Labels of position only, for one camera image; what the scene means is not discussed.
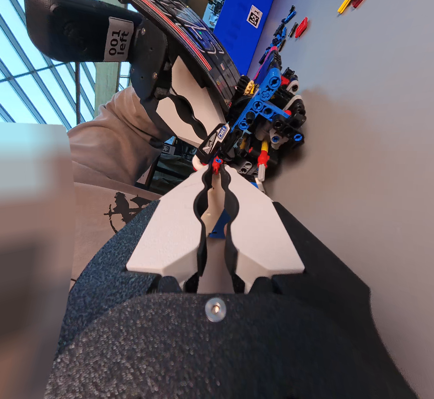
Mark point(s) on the red square lego plate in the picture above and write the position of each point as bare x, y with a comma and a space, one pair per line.
301, 27

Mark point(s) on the person's left forearm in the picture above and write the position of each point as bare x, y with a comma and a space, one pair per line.
118, 141

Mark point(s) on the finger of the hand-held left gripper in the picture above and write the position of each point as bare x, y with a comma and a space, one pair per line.
193, 90
169, 117

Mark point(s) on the slanted glass roof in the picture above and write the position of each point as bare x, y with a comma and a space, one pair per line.
40, 77

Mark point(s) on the blue storage bin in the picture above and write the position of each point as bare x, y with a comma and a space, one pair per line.
244, 16

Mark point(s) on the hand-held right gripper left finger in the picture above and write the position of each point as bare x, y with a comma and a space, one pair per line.
166, 236

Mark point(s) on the white and blue lego panel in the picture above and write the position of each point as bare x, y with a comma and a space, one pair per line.
217, 216

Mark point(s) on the lego race car model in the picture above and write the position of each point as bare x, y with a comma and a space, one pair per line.
264, 100

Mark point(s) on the person's leg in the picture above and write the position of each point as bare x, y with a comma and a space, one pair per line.
173, 172

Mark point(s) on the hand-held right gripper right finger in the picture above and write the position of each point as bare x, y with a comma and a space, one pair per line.
268, 236

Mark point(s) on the heap of blue black pins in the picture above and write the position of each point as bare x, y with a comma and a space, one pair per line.
281, 29

